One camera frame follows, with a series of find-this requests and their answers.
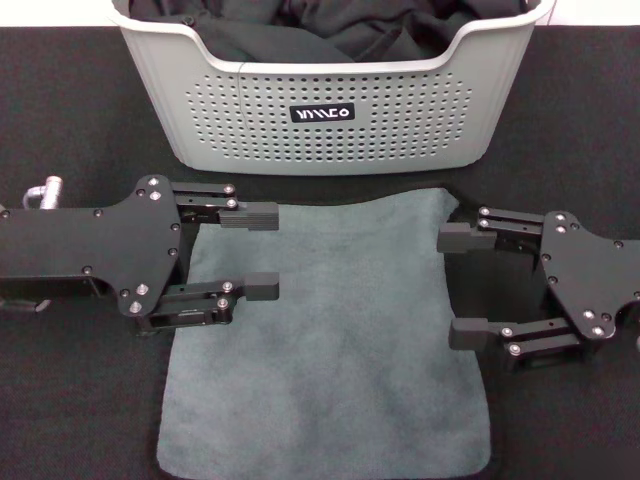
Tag microfibre towel with black hem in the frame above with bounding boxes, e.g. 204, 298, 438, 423
157, 187, 494, 479

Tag grey perforated plastic storage box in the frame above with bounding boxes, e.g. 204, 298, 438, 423
107, 0, 557, 177

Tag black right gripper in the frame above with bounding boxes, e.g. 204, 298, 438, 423
437, 204, 640, 375

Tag black tablecloth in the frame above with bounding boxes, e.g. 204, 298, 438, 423
0, 24, 640, 480

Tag crumpled black cloth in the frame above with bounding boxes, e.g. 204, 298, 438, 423
127, 0, 531, 65

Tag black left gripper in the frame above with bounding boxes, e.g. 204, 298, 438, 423
0, 174, 280, 321

